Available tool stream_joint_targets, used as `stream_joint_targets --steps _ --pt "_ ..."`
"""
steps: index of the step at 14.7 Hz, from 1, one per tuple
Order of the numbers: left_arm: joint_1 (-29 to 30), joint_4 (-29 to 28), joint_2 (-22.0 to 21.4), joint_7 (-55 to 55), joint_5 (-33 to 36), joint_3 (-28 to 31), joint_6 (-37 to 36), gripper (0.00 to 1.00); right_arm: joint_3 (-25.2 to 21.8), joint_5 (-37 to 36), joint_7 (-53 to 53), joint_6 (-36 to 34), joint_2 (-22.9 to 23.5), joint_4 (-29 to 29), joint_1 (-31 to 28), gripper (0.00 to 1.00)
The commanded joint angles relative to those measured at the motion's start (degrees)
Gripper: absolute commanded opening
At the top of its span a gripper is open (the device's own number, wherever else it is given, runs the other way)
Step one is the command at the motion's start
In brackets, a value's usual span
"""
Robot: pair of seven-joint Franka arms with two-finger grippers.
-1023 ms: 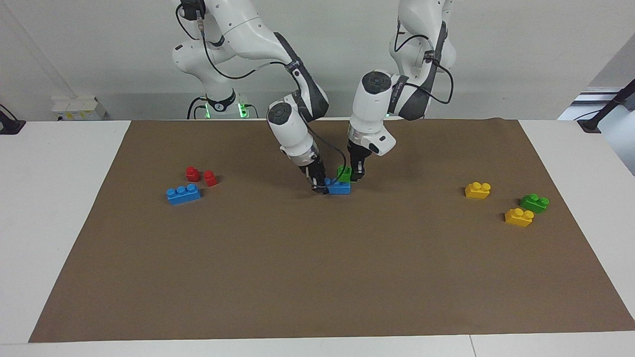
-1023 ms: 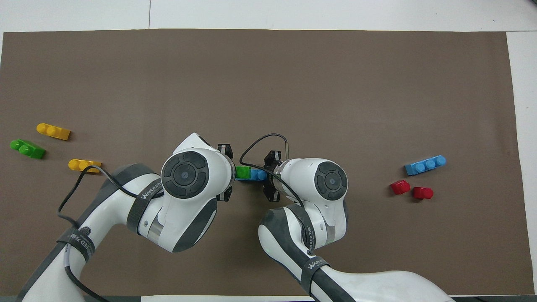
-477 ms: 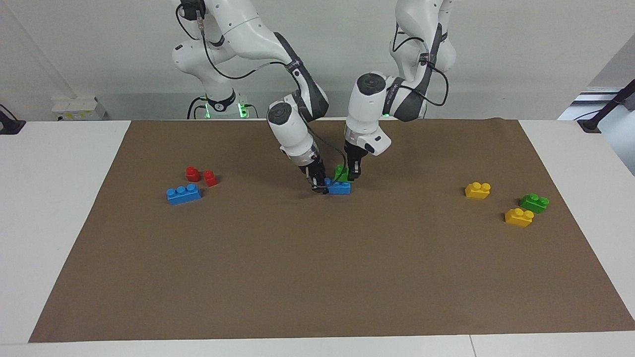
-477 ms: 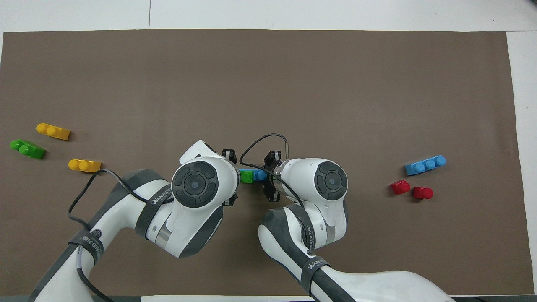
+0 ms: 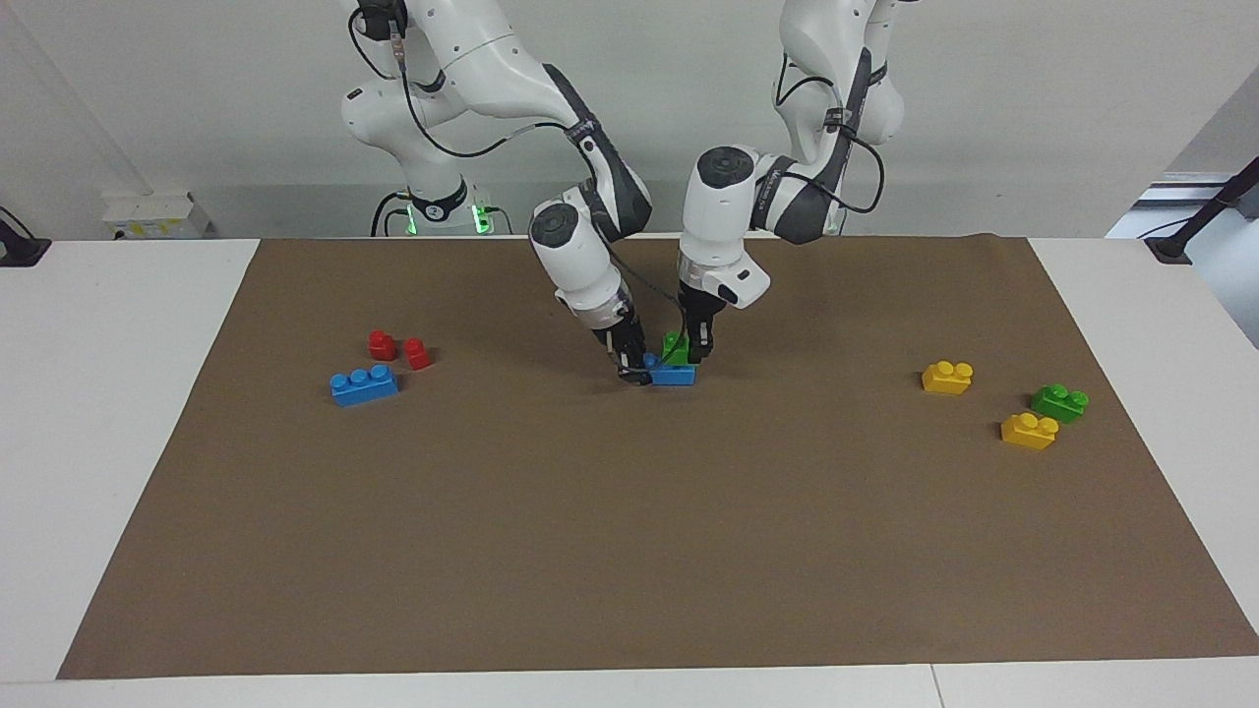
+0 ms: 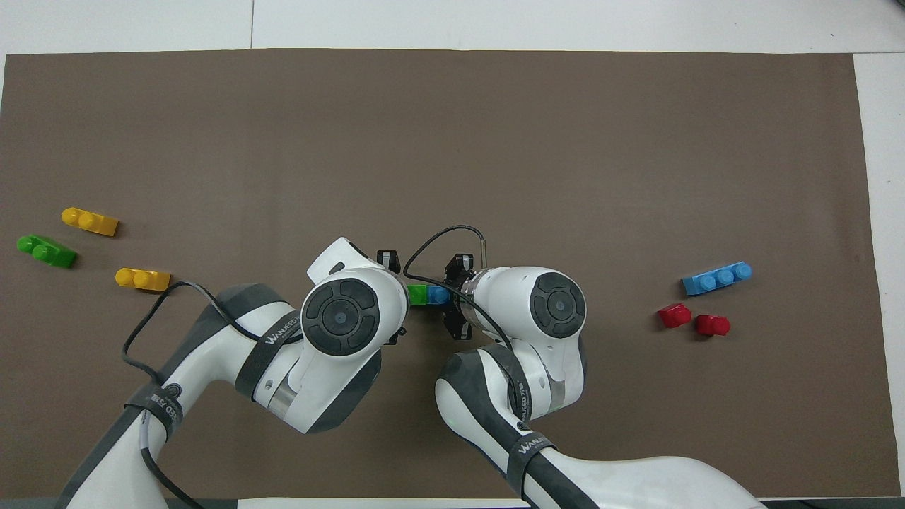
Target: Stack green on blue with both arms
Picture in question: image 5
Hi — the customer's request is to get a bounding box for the brown table mat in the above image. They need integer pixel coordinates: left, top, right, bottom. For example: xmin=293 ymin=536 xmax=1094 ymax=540
xmin=56 ymin=234 xmax=1259 ymax=679

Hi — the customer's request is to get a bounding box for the yellow two-stud toy brick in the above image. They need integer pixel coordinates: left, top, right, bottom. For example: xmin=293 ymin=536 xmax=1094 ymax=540
xmin=922 ymin=361 xmax=975 ymax=395
xmin=1000 ymin=412 xmax=1060 ymax=451

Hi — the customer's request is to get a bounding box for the black stand with clamp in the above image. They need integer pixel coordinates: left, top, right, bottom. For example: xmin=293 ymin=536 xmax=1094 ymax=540
xmin=1146 ymin=157 xmax=1259 ymax=265

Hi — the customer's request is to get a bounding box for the black table clamp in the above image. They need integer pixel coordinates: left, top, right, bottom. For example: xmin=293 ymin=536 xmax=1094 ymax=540
xmin=0 ymin=206 xmax=52 ymax=268

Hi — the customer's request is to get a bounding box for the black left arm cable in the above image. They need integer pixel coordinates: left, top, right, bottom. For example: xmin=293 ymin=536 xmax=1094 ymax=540
xmin=775 ymin=49 xmax=886 ymax=215

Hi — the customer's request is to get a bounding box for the black right base cable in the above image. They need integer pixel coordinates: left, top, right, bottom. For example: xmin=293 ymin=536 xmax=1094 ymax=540
xmin=371 ymin=190 xmax=414 ymax=237

